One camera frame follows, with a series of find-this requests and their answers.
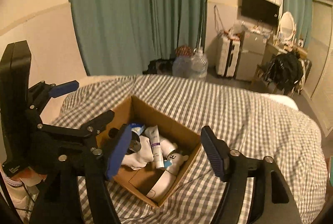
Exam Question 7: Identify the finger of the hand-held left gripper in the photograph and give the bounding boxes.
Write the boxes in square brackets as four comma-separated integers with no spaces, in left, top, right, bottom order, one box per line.
[36,110,115,146]
[49,80,79,100]

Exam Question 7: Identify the white dressing table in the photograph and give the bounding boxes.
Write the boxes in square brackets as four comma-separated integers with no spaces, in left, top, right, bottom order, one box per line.
[260,41,308,69]

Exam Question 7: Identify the white knit glove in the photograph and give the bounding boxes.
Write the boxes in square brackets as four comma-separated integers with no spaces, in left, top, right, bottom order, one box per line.
[122,136,156,170]

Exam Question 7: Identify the clear water jug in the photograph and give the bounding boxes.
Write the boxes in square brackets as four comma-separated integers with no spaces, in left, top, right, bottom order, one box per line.
[191,48,209,80]
[172,55,193,78]

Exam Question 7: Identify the green curtain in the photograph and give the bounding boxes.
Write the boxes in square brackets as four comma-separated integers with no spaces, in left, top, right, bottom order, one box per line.
[148,0,208,58]
[68,0,154,76]
[281,0,313,49]

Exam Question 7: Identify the grey checked blanket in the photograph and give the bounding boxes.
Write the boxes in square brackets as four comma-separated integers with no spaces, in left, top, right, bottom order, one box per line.
[49,74,328,224]

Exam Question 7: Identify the white rounded container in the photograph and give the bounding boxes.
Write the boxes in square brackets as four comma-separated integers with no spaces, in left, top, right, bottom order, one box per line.
[146,169,180,202]

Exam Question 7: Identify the wooden chair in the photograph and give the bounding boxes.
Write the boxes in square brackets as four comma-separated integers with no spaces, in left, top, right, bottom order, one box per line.
[250,58,313,96]

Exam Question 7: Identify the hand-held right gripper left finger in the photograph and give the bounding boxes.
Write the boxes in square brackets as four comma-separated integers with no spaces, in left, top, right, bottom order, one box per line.
[29,124,132,224]

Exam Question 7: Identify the person's left hand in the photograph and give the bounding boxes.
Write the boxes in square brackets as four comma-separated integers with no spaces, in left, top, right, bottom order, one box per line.
[27,135,62,176]

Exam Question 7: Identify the black clothing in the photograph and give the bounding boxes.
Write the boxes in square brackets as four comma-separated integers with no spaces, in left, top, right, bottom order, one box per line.
[263,51,304,96]

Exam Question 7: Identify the wall cables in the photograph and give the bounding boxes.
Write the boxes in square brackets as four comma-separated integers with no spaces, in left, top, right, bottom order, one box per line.
[213,5,227,37]

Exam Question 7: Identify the white suitcase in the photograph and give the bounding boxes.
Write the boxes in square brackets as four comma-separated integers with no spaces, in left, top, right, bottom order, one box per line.
[216,35,241,78]

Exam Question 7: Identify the black wall television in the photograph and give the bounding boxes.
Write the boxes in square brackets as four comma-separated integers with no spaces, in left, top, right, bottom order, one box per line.
[241,0,281,25]

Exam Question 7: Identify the white bear toy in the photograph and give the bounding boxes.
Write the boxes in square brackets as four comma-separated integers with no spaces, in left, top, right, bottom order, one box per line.
[161,141,190,176]

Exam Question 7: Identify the patterned bag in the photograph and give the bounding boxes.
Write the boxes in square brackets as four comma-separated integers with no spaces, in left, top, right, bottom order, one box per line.
[175,45,195,57]

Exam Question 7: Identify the white oval mirror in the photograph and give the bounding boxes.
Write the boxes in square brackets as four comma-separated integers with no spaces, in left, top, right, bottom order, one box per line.
[276,11,297,45]

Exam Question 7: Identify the white cream tube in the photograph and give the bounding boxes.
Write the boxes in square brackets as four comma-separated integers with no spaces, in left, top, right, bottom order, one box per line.
[144,126,166,169]

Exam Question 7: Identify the blue tissue packet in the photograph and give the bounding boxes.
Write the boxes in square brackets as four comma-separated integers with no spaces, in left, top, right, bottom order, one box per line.
[127,123,146,136]

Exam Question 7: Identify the white pole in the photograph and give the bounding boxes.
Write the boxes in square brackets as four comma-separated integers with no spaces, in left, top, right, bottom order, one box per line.
[198,13,205,51]

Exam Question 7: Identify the silver mini fridge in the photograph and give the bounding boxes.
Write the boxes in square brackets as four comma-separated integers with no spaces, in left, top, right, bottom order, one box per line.
[235,32,266,81]

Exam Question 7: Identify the brown cardboard box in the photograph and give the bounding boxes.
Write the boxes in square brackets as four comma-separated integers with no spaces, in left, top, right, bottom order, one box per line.
[96,95,202,207]

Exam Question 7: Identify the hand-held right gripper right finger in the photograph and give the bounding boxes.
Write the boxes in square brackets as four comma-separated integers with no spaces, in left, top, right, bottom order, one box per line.
[200,125,303,224]

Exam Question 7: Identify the round metal tin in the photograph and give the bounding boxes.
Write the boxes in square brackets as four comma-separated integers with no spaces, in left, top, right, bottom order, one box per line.
[129,136,142,153]

